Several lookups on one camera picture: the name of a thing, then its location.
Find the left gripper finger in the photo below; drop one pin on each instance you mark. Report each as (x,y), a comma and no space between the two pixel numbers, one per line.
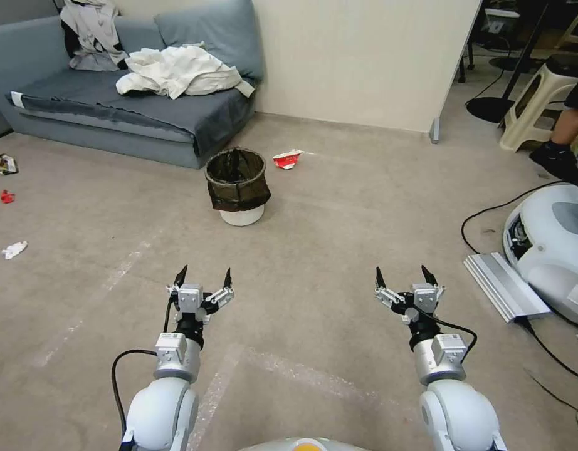
(221,296)
(180,277)

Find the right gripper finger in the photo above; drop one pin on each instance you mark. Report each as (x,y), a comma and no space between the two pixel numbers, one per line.
(432,279)
(387,293)

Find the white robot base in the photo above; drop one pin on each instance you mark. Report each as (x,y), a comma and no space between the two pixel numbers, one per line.
(552,253)

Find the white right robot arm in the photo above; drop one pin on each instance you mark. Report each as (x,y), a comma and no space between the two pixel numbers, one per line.
(458,413)

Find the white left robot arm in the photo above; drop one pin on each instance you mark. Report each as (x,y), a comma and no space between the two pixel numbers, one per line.
(162,413)

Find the white trash can, dark bag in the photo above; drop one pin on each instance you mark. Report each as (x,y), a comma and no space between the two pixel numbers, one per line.
(237,188)

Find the black floor stand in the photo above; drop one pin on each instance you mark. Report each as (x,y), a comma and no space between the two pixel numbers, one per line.
(491,105)

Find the red and white crumpled carton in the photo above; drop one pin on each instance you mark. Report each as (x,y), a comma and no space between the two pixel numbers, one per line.
(287,161)

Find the white robot front shell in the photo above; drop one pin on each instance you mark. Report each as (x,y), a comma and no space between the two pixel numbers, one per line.
(300,444)

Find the grey-blue sofa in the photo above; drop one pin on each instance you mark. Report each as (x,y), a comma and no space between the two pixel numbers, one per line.
(129,122)

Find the white crumpled tissue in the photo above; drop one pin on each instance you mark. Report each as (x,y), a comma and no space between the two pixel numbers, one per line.
(15,249)

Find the dark grey sofa blanket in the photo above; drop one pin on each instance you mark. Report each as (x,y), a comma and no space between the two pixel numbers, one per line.
(143,108)

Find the person's leg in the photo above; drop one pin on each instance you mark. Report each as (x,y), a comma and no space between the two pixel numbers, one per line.
(559,150)

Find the red scrap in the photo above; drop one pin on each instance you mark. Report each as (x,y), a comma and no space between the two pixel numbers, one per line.
(8,197)

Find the beige plastic stool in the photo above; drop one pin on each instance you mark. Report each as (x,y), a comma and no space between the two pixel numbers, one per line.
(529,113)
(573,28)

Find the white crumpled cloth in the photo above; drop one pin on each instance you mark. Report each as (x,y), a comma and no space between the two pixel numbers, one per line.
(181,73)

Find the dark snack wrapper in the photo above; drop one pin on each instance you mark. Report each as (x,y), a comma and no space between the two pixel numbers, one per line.
(7,164)

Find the white partition panel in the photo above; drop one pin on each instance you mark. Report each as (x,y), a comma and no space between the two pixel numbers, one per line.
(364,61)

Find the grey-blue sofa cushion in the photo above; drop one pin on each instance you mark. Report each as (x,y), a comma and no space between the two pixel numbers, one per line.
(218,37)

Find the grey and white garment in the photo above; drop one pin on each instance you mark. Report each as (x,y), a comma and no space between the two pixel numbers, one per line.
(94,33)

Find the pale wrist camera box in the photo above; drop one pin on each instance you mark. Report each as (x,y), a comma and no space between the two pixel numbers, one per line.
(190,297)
(424,297)

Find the silver aluminium rail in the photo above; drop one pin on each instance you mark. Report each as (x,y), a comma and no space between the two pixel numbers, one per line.
(505,286)

